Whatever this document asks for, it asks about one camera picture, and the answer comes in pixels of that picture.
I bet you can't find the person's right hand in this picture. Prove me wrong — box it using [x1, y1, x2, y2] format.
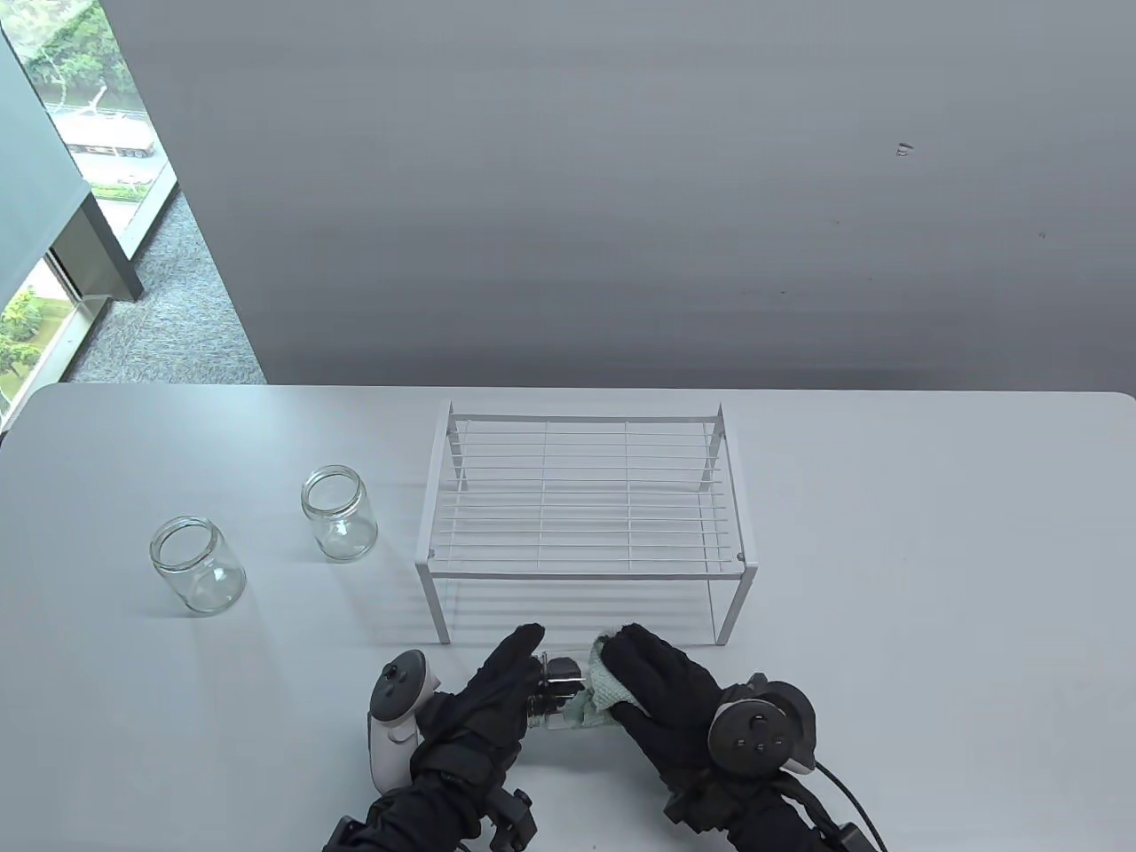
[601, 623, 764, 800]

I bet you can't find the person's left hand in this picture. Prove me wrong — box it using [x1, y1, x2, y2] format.
[411, 623, 547, 789]

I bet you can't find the green fish scale cleaning cloth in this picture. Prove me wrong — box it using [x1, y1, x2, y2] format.
[564, 632, 642, 730]

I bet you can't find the clear glass jar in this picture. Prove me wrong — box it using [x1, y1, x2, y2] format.
[300, 464, 379, 563]
[524, 655, 613, 734]
[149, 515, 248, 615]

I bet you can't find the black and white controller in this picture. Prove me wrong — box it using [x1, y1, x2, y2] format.
[368, 651, 443, 791]
[707, 677, 818, 780]

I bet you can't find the person's right forearm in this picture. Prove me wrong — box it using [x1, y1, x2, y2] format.
[723, 781, 835, 852]

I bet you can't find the grey window column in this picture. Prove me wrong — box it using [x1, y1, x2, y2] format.
[0, 31, 145, 304]

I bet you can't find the glass window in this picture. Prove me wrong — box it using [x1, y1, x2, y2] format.
[0, 0, 180, 427]

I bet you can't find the white wire rack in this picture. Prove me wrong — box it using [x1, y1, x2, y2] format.
[414, 402, 760, 646]

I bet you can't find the black cable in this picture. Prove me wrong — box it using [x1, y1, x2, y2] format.
[815, 759, 890, 852]

